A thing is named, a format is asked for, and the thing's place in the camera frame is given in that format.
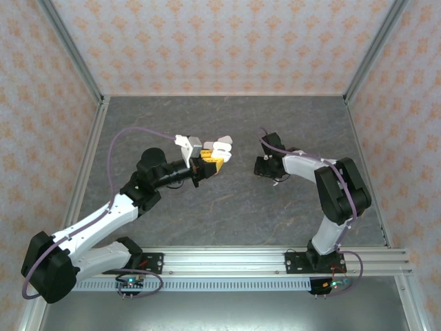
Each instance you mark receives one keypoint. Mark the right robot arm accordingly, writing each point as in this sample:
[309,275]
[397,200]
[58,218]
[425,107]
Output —
[344,193]

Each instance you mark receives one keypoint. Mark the aluminium corner post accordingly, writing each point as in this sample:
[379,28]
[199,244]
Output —
[375,48]
[73,48]

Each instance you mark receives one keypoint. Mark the grey metal panel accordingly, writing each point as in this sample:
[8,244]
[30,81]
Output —
[224,310]

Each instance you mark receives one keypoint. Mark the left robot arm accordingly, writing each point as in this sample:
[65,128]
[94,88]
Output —
[100,220]

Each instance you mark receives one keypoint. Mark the aluminium side rail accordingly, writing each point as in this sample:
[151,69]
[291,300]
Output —
[95,138]
[358,138]

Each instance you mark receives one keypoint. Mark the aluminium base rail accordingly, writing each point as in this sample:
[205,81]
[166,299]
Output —
[224,262]

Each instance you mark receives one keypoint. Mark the small circuit board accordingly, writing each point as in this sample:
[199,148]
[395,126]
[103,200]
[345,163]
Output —
[332,284]
[131,283]

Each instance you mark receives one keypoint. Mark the aluminium frame strut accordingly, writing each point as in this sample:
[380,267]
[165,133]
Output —
[410,303]
[29,317]

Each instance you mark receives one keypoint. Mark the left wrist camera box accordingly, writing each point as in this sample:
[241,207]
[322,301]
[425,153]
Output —
[191,148]

